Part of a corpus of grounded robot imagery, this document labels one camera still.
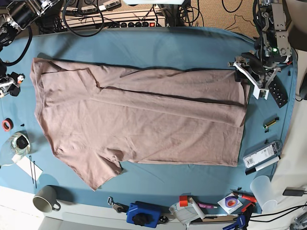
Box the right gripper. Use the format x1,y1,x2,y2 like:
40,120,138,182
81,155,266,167
0,72,18,96

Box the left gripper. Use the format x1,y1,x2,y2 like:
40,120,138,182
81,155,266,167
235,52,266,83

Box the pink T-shirt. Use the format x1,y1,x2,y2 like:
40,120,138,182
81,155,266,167
30,58,249,190

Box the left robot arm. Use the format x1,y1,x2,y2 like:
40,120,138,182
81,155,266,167
237,0,293,83

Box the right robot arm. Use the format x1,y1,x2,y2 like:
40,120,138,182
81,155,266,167
0,0,58,98

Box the orange grey utility knife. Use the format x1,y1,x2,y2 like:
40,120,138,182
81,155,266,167
17,74,25,84

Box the black remote control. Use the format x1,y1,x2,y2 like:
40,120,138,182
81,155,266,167
269,76,288,108

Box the red tape roll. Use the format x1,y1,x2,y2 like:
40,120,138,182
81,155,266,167
1,118,13,132

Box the small battery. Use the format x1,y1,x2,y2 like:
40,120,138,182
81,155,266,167
263,117,279,129

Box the white paper card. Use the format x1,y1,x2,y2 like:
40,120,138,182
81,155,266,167
16,157,43,181

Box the clear plastic package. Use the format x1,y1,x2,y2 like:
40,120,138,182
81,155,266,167
243,141,283,168

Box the black white marker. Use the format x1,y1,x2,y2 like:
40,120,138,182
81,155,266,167
245,156,281,175

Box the black power strip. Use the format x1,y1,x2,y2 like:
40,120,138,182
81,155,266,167
104,19,165,28

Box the translucent plastic cup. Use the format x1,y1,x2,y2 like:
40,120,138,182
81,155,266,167
250,175,278,212

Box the grey ceramic mug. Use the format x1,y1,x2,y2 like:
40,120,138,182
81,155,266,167
33,185,61,213

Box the purple tape roll card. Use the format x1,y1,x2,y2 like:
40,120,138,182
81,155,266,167
217,193,243,214

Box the red plastic block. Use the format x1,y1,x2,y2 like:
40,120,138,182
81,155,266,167
179,195,189,207

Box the blue bar clamp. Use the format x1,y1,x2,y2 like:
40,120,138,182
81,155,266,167
222,203,255,230

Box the metal carabiner keyring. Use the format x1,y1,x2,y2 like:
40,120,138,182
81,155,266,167
107,196,114,206

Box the blue black device box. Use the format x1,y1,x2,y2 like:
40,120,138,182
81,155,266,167
126,201,162,229

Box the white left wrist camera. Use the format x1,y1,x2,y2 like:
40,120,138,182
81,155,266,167
227,61,281,100

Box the black cable ties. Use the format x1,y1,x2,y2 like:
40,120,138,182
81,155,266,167
29,156,37,189

